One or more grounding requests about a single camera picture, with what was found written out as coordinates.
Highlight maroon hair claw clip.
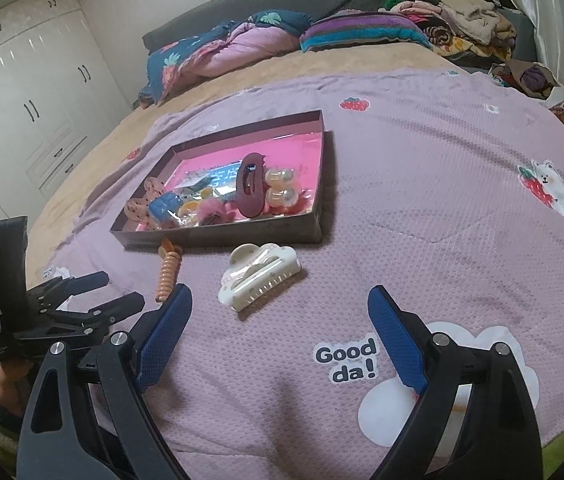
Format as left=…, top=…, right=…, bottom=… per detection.
left=235, top=153, right=265, bottom=218

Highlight teal pink strawberry quilt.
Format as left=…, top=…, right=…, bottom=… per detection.
left=138, top=9, right=312, bottom=108

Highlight dark shallow tray box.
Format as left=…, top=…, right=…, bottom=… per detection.
left=111, top=110, right=325, bottom=248

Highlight orange spiral hair tie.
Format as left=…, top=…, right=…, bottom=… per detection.
left=155, top=237, right=184, bottom=304

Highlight white cloud hair claw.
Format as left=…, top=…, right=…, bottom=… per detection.
left=218, top=243, right=301, bottom=312

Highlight peach bear hair clips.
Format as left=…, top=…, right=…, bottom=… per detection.
left=265, top=168, right=299, bottom=209

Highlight dark grey headboard cushion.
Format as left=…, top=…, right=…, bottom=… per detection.
left=142, top=0, right=383, bottom=52

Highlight green right sleeve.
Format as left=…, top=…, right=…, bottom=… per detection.
left=542, top=431, right=564, bottom=480

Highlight yellow hair ring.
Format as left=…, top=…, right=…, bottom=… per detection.
left=175, top=198, right=214, bottom=221

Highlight purple striped pillow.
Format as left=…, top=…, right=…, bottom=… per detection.
left=299, top=12, right=432, bottom=52

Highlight clear plastic jewelry bag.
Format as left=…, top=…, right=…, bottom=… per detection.
left=175, top=162, right=242, bottom=196

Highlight white glossy wardrobe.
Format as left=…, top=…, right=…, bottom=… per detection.
left=0, top=0, right=130, bottom=219

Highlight pile of clothes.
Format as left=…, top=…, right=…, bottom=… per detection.
left=382, top=0, right=564, bottom=122

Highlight blue plastic card box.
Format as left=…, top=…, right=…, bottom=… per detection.
left=147, top=192, right=183, bottom=224

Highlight left hand holding gripper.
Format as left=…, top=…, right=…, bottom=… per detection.
left=0, top=358, right=34, bottom=417

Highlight pink dotted mesh scrunchie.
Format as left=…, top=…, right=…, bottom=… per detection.
left=124, top=177, right=165, bottom=230

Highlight pink fluffy hair tie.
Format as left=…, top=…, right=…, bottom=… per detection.
left=196, top=197, right=239, bottom=226

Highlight pink booklet in tray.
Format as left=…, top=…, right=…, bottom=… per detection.
left=136, top=131, right=324, bottom=231

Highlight tan bed sheet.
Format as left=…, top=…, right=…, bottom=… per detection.
left=26, top=42, right=456, bottom=285

